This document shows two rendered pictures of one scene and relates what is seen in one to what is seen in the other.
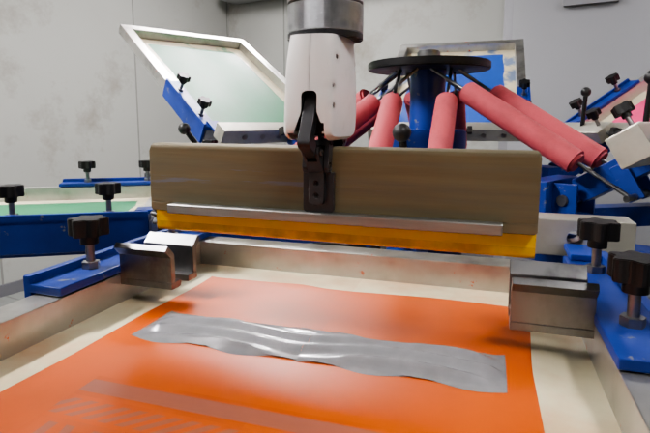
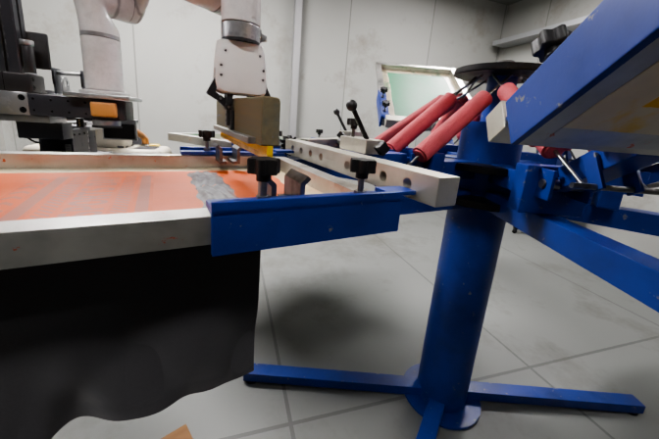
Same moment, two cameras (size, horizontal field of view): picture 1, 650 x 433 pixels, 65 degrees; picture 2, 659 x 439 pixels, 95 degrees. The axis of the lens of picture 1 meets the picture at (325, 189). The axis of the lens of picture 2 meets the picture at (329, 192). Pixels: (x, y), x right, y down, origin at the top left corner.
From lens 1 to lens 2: 62 cm
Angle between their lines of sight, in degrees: 42
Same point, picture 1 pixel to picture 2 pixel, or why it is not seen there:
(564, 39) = not seen: outside the picture
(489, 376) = not seen: hidden behind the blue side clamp
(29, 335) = (165, 164)
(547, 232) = (394, 176)
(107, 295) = (207, 162)
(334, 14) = (226, 28)
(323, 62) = (218, 53)
